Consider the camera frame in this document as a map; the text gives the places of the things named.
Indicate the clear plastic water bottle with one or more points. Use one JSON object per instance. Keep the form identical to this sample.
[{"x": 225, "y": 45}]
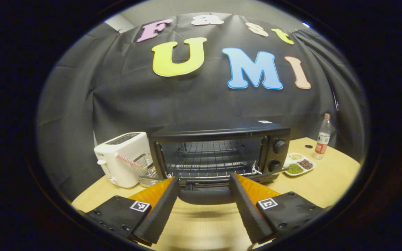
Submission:
[{"x": 323, "y": 139}]

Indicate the metal oven rack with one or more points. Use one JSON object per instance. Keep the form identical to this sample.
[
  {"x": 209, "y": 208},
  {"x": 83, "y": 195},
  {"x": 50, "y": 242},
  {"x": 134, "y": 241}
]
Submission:
[{"x": 211, "y": 157}]

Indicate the red white striped straw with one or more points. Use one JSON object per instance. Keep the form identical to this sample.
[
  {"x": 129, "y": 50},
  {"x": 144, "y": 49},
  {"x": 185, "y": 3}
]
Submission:
[{"x": 127, "y": 160}]

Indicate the white toaster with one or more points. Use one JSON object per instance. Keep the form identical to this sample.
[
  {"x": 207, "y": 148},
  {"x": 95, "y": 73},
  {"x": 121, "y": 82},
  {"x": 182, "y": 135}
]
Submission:
[{"x": 120, "y": 164}]

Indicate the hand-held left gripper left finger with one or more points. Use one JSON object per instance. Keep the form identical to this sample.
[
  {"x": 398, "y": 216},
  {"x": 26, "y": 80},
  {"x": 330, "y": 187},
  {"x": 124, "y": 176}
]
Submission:
[{"x": 159, "y": 212}]

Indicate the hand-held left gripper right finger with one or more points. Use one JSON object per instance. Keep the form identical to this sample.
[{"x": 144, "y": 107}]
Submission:
[{"x": 248, "y": 212}]

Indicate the black electric oven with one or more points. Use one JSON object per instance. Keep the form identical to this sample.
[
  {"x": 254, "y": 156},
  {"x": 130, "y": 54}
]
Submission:
[{"x": 222, "y": 130}]

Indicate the clear glass cup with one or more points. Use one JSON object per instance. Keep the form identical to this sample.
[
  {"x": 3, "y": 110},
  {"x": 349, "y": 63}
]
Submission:
[{"x": 148, "y": 172}]

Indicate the white divided bean tray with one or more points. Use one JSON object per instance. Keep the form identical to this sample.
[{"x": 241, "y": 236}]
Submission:
[{"x": 300, "y": 164}]

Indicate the black backdrop cloth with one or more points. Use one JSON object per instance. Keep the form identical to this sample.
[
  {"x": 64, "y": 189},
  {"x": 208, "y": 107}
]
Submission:
[{"x": 134, "y": 97}]

